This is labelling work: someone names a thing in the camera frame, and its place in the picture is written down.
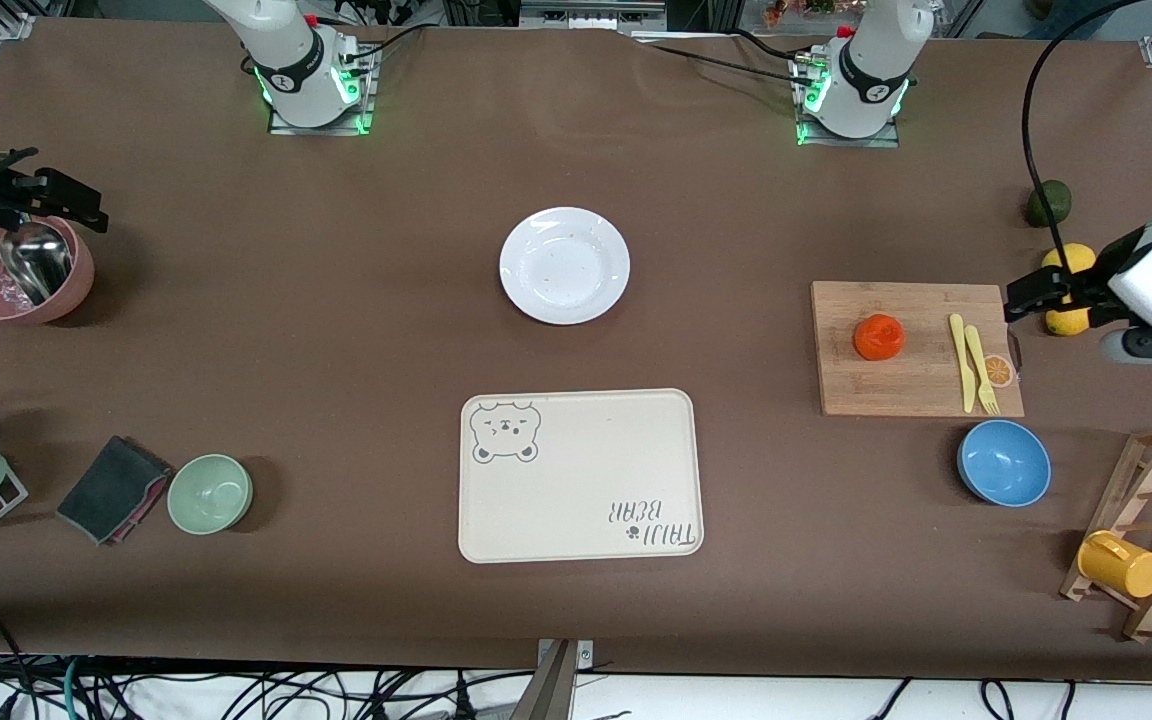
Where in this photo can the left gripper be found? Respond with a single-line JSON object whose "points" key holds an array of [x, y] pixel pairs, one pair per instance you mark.
{"points": [[1084, 292]]}

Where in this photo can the orange mandarin fruit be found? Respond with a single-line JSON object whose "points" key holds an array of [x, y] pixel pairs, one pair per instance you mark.
{"points": [[879, 337]]}

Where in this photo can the white round plate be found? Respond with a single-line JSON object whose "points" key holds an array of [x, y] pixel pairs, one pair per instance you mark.
{"points": [[564, 265]]}

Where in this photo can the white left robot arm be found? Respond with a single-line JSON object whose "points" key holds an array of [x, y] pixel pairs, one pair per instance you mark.
{"points": [[866, 70]]}

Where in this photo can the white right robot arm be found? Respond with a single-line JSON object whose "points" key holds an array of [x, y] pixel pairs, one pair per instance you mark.
{"points": [[286, 60]]}

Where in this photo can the yellow lemon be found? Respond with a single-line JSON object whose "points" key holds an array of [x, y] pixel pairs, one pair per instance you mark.
{"points": [[1071, 256], [1068, 324]]}

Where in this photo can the pink bowl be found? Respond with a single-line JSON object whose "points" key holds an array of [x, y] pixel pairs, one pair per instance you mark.
{"points": [[76, 275]]}

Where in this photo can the metal scoop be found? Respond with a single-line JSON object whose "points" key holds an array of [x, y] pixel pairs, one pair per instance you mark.
{"points": [[34, 262]]}

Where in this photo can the yellow plastic fork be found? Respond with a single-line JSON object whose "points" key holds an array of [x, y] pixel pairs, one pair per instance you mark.
{"points": [[979, 360]]}

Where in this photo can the dark green avocado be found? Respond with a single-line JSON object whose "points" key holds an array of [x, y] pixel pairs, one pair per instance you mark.
{"points": [[1051, 203]]}

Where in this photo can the yellow plastic knife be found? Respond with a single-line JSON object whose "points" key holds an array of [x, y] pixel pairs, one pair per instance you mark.
{"points": [[960, 360]]}

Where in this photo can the clear ice cubes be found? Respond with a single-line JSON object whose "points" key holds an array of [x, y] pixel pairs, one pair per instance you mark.
{"points": [[8, 290]]}

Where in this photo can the blue bowl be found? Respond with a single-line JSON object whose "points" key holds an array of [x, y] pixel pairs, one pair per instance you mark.
{"points": [[1004, 463]]}

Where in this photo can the bamboo cutting board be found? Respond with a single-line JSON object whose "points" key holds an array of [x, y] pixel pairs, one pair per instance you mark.
{"points": [[886, 385]]}

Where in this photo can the wooden mug rack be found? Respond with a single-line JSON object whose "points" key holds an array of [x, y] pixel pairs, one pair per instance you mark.
{"points": [[1151, 470]]}

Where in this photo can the yellow mug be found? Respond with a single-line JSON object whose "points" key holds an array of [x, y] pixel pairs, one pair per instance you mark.
{"points": [[1121, 565]]}

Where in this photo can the dark grey folded cloth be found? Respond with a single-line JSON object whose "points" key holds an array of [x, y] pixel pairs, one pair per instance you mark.
{"points": [[106, 490]]}

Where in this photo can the pink folded cloth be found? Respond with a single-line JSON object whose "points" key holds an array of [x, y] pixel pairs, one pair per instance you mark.
{"points": [[148, 505]]}

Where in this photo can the pale green bowl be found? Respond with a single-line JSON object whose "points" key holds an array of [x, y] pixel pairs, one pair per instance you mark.
{"points": [[209, 494]]}

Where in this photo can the cream tray with bear print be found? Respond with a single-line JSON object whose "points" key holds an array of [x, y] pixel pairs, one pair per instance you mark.
{"points": [[581, 480]]}

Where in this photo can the grey metal box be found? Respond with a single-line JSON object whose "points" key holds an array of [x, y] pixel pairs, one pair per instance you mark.
{"points": [[591, 14]]}

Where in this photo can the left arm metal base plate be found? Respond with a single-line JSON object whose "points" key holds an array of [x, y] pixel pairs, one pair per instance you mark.
{"points": [[851, 141]]}

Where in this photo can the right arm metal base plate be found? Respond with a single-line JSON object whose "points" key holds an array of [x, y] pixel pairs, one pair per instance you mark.
{"points": [[321, 128]]}

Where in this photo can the metal table bracket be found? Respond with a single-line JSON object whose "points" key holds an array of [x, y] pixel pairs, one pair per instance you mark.
{"points": [[554, 685]]}

